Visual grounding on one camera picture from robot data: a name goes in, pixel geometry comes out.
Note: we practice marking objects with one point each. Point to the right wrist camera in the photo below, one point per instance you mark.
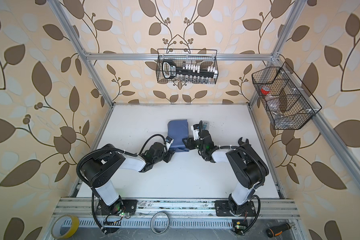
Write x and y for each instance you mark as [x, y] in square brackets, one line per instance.
[196, 129]

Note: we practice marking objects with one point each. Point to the right wire basket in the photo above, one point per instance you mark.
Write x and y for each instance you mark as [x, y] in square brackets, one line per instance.
[290, 104]

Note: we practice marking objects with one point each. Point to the wire basket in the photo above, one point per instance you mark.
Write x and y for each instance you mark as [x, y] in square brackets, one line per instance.
[290, 104]
[203, 57]

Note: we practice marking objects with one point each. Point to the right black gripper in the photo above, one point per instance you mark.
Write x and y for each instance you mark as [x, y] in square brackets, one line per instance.
[189, 144]

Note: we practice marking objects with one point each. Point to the yellow tape roll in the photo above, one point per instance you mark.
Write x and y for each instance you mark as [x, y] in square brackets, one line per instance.
[65, 227]

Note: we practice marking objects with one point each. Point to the black adjustable wrench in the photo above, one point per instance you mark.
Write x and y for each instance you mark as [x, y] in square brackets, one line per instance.
[243, 144]

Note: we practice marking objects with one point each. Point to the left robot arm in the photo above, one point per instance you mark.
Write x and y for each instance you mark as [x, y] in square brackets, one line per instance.
[98, 167]

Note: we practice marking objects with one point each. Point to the orange handled screwdriver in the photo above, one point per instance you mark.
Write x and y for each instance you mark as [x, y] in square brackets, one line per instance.
[278, 230]

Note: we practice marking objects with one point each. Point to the black socket set holder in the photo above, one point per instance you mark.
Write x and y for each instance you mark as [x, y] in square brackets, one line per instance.
[188, 71]

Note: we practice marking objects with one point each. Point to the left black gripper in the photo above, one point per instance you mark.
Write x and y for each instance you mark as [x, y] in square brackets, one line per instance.
[169, 155]

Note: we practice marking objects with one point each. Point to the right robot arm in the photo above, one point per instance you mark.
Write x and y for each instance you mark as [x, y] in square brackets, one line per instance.
[249, 169]

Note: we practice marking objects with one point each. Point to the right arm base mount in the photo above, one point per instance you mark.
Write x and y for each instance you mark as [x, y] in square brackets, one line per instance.
[228, 208]

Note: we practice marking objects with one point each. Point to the blue wrapping paper sheet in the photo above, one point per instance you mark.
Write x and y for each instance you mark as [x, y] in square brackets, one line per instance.
[178, 130]

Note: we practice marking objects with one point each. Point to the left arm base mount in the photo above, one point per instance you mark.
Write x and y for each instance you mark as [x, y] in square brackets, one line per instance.
[118, 207]

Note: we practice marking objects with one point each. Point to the back wire basket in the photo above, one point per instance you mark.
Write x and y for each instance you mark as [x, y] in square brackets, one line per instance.
[203, 57]

